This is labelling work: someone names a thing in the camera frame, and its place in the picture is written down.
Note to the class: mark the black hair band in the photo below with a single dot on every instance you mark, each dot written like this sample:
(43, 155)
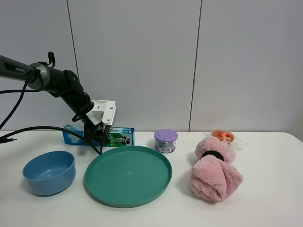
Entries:
(215, 154)

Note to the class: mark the blue green toothpaste box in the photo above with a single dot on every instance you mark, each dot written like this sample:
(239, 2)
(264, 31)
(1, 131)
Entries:
(117, 136)

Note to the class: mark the purple lidded air freshener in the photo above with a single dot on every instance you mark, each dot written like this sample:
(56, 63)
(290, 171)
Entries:
(165, 140)

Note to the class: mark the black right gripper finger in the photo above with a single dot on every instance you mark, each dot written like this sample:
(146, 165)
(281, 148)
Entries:
(90, 134)

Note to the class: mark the pink rolled towel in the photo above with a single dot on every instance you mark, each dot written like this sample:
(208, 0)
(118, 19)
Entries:
(212, 179)

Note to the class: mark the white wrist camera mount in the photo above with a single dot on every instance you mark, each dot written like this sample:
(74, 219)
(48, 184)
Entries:
(103, 111)

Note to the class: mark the wrapped orange jelly cup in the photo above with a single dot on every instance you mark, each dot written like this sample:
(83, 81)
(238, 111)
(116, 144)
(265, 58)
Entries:
(226, 136)

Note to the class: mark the blue plastic bowl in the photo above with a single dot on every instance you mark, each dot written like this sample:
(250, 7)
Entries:
(50, 173)

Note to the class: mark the green round plate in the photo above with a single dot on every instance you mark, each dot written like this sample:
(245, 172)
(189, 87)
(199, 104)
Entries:
(128, 177)

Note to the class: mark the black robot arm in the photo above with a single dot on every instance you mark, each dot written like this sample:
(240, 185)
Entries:
(42, 76)

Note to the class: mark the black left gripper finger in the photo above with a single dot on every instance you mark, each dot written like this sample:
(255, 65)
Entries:
(105, 133)

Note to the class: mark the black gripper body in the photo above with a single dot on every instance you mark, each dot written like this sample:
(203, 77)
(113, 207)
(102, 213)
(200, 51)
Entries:
(99, 133)

